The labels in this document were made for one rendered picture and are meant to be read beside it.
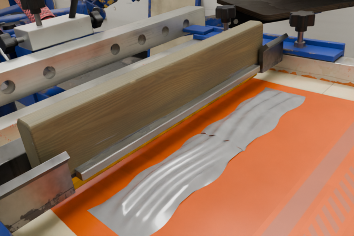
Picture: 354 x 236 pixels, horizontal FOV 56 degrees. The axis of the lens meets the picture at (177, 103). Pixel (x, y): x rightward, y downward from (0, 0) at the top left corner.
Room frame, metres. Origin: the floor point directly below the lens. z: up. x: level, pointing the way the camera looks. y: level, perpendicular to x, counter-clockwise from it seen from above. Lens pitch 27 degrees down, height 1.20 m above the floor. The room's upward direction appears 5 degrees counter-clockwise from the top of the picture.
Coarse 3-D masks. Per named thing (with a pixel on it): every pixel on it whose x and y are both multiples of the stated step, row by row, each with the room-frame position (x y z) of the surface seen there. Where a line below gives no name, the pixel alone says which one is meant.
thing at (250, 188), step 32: (128, 160) 0.34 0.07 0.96; (160, 160) 0.34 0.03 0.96; (256, 160) 0.32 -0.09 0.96; (96, 192) 0.29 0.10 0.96; (224, 192) 0.27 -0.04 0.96; (256, 192) 0.27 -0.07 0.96; (288, 192) 0.26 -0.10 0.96; (96, 224) 0.24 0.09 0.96; (192, 224) 0.23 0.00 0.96; (224, 224) 0.23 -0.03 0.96; (256, 224) 0.22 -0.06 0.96
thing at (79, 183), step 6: (240, 84) 0.52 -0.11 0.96; (222, 96) 0.48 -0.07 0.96; (210, 102) 0.46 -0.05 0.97; (192, 114) 0.43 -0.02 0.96; (174, 126) 0.40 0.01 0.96; (162, 132) 0.38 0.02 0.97; (156, 138) 0.38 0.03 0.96; (144, 144) 0.36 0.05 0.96; (126, 156) 0.34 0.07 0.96; (114, 162) 0.33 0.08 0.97; (108, 168) 0.32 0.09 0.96; (96, 174) 0.31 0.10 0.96; (78, 186) 0.29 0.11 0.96
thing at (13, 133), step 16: (176, 48) 0.67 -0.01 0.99; (144, 64) 0.59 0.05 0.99; (288, 64) 0.57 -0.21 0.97; (304, 64) 0.55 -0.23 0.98; (320, 64) 0.53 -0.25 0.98; (336, 64) 0.51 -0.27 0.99; (352, 64) 0.50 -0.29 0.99; (96, 80) 0.53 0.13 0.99; (336, 80) 0.51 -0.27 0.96; (352, 80) 0.49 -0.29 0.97; (64, 96) 0.48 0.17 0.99; (16, 112) 0.44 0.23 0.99; (0, 128) 0.39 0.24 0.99; (16, 128) 0.40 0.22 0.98; (0, 144) 0.38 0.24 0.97
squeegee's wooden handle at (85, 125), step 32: (224, 32) 0.50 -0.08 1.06; (256, 32) 0.53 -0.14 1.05; (160, 64) 0.39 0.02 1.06; (192, 64) 0.42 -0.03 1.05; (224, 64) 0.47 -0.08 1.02; (256, 64) 0.53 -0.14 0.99; (96, 96) 0.31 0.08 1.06; (128, 96) 0.34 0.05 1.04; (160, 96) 0.37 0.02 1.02; (192, 96) 0.41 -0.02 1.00; (32, 128) 0.26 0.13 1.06; (64, 128) 0.28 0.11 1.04; (96, 128) 0.31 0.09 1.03; (128, 128) 0.33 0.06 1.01; (32, 160) 0.27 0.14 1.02
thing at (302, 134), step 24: (240, 96) 0.49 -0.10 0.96; (312, 96) 0.47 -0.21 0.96; (192, 120) 0.43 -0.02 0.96; (216, 120) 0.42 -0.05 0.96; (288, 120) 0.40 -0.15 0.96; (312, 120) 0.40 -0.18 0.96; (336, 120) 0.39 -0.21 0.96; (264, 144) 0.35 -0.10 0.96; (288, 144) 0.34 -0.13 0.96; (312, 144) 0.34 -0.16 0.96; (288, 168) 0.30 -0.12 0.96
